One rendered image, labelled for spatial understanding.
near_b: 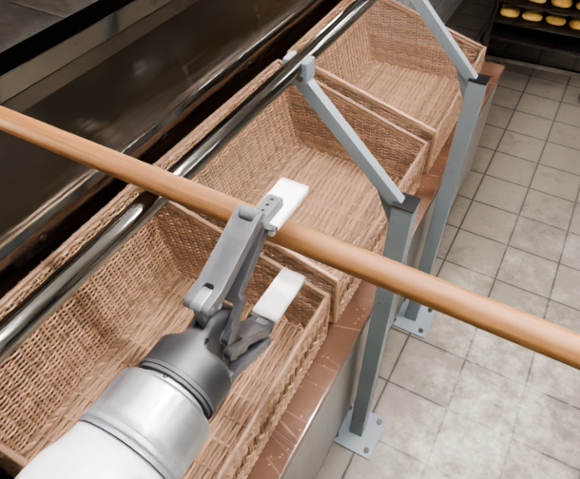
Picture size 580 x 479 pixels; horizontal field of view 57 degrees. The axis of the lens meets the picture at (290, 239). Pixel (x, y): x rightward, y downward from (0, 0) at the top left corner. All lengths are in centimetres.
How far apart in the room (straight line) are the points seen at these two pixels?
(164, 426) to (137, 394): 3
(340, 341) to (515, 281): 114
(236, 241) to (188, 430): 15
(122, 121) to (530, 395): 148
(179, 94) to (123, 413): 92
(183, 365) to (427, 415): 143
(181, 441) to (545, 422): 160
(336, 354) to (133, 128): 64
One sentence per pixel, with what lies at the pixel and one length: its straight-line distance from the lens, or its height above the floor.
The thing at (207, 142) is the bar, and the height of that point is 117.
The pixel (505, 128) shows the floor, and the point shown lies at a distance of 299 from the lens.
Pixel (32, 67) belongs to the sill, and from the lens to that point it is 99.
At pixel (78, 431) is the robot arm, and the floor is 123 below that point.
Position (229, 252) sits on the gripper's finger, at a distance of 44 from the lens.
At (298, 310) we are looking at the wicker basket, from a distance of 118.
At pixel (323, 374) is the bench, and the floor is 58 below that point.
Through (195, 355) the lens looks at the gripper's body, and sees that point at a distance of 44.
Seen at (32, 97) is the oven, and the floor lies 112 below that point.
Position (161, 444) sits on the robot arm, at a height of 122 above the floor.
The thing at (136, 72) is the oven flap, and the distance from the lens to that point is 118.
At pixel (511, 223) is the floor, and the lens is 244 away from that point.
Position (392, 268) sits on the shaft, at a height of 121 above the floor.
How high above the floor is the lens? 160
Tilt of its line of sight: 47 degrees down
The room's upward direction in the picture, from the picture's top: straight up
